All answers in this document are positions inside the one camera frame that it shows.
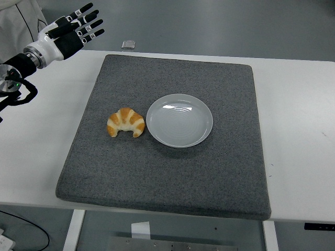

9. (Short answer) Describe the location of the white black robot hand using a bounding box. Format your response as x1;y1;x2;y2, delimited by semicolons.
34;2;106;63

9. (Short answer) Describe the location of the golden croissant bread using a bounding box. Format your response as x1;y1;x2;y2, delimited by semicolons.
106;107;146;138

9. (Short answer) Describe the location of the round white plate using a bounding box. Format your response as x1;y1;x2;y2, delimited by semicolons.
146;93;214;149

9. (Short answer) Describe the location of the white fabric with black seams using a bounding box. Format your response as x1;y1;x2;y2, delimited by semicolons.
0;0;48;66

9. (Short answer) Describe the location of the grey felt mat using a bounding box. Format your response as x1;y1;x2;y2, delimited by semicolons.
55;54;272;221

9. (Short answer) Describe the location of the white table leg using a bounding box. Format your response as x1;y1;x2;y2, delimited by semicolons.
62;209;86;251
262;221;280;251

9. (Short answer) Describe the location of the white power strip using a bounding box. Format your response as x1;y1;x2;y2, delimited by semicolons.
0;229;16;250

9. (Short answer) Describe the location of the black table control panel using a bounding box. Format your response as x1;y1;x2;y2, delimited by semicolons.
304;222;335;231

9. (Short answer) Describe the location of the thin black floor cable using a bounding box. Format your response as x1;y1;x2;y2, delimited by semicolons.
0;210;50;251

